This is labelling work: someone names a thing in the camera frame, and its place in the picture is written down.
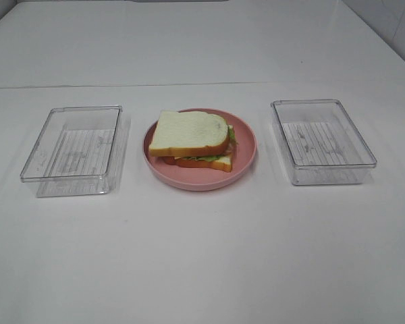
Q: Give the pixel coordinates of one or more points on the clear plastic right tray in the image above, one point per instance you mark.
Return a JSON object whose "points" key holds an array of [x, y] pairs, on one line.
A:
{"points": [[320, 143]]}

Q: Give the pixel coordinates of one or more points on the bread slice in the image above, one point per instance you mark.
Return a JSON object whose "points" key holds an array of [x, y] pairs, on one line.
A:
{"points": [[223, 164], [189, 134]]}

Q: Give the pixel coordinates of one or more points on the clear plastic left tray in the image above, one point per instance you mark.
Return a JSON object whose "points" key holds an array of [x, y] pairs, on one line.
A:
{"points": [[78, 152]]}

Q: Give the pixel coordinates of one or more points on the clear plastic tray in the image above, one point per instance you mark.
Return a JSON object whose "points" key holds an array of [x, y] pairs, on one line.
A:
{"points": [[78, 152], [320, 143]]}

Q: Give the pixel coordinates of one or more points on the green lettuce leaf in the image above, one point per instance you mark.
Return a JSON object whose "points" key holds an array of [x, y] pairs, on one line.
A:
{"points": [[229, 151]]}

